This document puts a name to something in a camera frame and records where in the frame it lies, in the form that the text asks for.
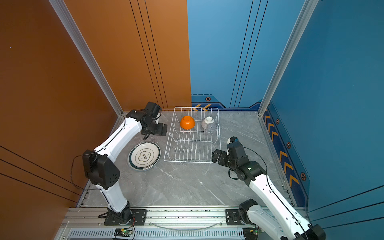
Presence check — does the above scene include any white wire dish rack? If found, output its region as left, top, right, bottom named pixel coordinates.
left=164, top=107, right=221, bottom=164

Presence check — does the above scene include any white small bowl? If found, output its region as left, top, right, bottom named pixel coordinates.
left=202, top=116, right=215, bottom=129

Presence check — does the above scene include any right circuit board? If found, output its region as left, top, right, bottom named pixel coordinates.
left=242, top=228, right=262, bottom=240

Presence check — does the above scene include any white plate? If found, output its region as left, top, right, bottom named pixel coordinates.
left=128, top=142, right=161, bottom=171

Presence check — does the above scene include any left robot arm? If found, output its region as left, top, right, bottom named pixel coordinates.
left=82, top=102, right=168, bottom=225

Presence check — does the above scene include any circuit board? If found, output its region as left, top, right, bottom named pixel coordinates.
left=113, top=228, right=135, bottom=240
left=242, top=228, right=262, bottom=240

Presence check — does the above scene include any orange bowl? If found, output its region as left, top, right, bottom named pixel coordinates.
left=180, top=116, right=196, bottom=130

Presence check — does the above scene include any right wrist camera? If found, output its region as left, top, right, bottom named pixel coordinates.
left=227, top=137, right=241, bottom=149

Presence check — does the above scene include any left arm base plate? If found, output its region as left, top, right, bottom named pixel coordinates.
left=104, top=209, right=148, bottom=226

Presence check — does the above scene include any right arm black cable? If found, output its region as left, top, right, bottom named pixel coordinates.
left=227, top=146, right=310, bottom=240

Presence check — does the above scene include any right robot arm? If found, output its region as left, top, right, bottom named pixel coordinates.
left=212, top=137, right=326, bottom=240

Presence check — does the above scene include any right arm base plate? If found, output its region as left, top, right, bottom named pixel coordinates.
left=225, top=209, right=249, bottom=226

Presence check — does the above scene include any aluminium front rail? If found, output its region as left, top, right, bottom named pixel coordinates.
left=55, top=207, right=269, bottom=240

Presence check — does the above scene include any left circuit board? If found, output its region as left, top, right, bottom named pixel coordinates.
left=113, top=228, right=135, bottom=240

